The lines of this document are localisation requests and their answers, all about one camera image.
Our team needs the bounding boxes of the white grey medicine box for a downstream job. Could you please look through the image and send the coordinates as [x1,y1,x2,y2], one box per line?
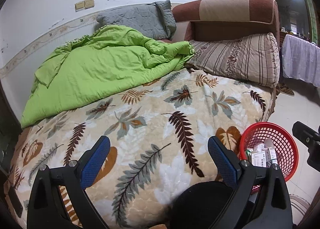
[264,138,278,167]

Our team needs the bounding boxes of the white amlodipine medicine box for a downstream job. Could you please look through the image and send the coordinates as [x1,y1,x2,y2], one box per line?
[251,150,270,168]

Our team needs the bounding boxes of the red plastic basket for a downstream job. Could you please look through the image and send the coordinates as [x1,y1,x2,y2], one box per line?
[240,122,299,181]

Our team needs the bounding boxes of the white cloth covered table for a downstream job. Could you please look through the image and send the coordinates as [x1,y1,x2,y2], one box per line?
[281,34,319,88]

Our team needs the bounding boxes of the leaf-patterned beige blanket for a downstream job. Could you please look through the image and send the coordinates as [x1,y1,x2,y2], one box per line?
[5,69,274,228]

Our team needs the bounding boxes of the striped brown pillow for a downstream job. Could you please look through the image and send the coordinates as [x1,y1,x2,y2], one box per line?
[185,32,280,88]

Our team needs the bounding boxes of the green quilt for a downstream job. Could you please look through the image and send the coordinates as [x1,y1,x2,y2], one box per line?
[21,25,194,128]

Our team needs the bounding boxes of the brown padded headboard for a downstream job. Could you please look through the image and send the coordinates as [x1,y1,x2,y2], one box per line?
[170,0,280,44]

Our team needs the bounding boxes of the grey quilted pillow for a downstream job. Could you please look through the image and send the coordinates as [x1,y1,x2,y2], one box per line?
[96,0,176,40]

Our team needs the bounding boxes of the beige wall switches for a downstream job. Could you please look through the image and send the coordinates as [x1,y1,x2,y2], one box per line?
[75,0,95,12]

